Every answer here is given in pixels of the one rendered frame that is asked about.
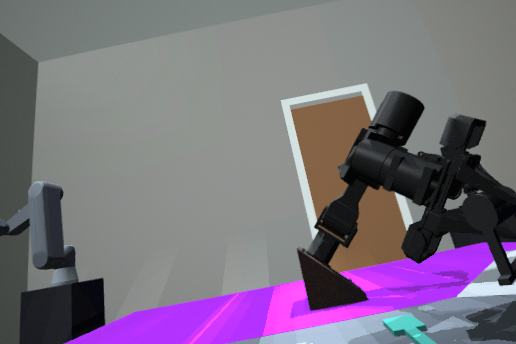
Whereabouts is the turquoise small trowel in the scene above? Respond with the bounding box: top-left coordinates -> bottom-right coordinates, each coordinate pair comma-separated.
383,314 -> 437,344

